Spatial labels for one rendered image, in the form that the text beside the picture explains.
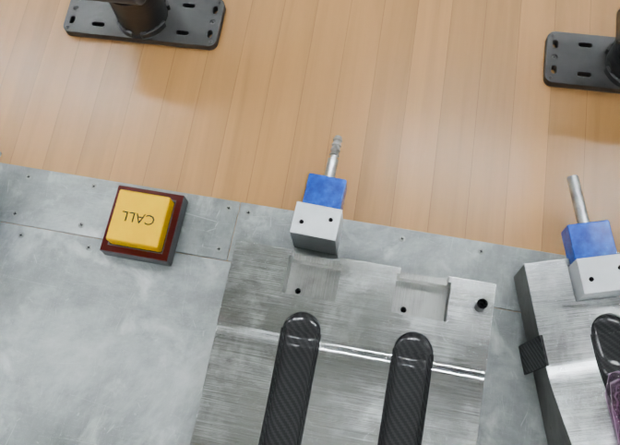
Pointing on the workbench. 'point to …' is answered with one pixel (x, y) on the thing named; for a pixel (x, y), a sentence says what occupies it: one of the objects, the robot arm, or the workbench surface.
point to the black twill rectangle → (533, 354)
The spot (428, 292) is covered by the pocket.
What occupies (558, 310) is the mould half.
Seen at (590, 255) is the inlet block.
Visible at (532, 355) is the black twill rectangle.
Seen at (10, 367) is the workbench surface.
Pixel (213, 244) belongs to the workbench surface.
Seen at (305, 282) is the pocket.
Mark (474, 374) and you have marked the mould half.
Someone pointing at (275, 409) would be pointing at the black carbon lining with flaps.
